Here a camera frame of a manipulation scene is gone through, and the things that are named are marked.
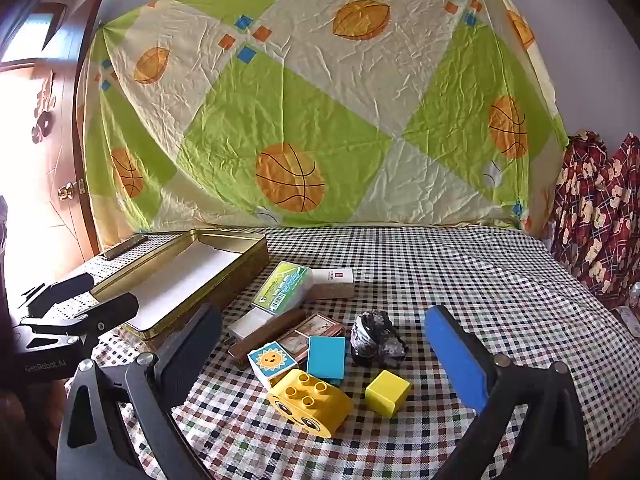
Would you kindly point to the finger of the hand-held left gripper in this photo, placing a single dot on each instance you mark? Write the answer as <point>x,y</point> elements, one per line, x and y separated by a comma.
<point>65,287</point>
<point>110,312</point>

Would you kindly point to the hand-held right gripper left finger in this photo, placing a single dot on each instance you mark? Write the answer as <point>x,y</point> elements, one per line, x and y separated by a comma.
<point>187,360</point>

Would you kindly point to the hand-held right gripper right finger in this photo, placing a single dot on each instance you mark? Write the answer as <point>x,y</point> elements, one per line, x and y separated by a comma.
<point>455,355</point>

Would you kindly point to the gold tin box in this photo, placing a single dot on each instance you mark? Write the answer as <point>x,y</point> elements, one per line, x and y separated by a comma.
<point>165,290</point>

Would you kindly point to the yellow cube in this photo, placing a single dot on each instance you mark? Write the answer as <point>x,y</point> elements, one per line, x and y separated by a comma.
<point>387,395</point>

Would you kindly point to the dark foil lump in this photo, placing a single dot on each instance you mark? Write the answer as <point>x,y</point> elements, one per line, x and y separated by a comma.
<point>372,337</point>

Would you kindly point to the brown wooden bar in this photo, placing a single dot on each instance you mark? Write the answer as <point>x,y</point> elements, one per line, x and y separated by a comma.
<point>270,332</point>

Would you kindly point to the yellow face toy brick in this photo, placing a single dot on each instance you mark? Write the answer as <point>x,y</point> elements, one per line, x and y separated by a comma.
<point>310,405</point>

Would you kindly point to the white box with red mark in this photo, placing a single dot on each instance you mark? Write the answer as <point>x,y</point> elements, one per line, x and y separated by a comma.
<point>332,284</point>

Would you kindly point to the black smartphone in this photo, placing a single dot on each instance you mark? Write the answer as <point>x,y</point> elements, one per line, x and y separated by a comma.
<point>125,246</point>

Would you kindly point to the small plain white box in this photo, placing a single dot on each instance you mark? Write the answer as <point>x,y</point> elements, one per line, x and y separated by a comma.
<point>247,324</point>

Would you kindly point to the sun print cube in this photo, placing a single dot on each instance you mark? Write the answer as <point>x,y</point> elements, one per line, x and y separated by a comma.
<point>270,360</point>

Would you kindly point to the checked tablecloth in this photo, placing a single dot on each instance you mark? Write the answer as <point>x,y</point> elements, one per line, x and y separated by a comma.
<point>450,270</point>

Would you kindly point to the brass door knob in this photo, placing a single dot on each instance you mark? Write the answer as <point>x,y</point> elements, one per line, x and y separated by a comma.
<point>67,191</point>

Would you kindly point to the green label packet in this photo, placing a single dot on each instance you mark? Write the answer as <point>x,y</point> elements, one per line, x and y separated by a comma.
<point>280,287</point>

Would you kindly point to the teal block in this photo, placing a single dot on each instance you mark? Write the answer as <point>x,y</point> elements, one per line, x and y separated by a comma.
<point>326,357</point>

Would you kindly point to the brown framed picture box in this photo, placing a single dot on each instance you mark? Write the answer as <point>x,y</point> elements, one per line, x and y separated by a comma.
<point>315,327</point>

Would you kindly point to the white flat object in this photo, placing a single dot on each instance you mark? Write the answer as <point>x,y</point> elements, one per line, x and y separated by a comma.
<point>627,320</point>

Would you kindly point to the red bear print cloth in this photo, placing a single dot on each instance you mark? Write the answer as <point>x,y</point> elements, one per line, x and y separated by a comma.
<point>595,220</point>

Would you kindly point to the brown wooden door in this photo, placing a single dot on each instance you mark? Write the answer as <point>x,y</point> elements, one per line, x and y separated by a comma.
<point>87,60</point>

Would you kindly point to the basketball print sheet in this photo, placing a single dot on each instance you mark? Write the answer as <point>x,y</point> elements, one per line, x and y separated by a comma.
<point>300,85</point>

